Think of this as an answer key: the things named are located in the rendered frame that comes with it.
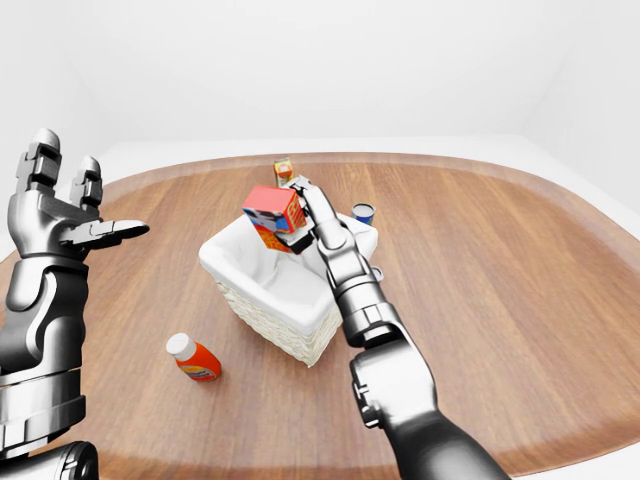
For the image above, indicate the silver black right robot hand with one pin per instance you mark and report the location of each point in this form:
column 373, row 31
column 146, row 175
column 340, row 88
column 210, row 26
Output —
column 332, row 235

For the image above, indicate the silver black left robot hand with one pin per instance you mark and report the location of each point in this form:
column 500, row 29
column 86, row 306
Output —
column 42, row 220

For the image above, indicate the red printed butter box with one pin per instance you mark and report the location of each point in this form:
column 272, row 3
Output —
column 272, row 210

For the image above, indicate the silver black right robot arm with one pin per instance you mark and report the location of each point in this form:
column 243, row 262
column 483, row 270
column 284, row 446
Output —
column 395, row 380

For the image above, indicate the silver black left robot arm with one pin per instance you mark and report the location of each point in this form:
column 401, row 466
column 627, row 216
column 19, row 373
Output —
column 47, row 320

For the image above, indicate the white wicker basket with cloth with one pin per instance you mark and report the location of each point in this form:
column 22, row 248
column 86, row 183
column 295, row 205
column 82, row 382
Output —
column 270, row 295

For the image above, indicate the blue tin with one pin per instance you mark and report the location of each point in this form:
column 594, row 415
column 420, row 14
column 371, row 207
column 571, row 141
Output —
column 363, row 213

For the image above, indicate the orange printed juice carton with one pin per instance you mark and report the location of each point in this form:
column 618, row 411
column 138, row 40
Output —
column 283, row 172

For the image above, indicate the orange bottle with white cap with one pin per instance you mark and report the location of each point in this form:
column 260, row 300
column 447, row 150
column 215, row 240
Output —
column 197, row 361

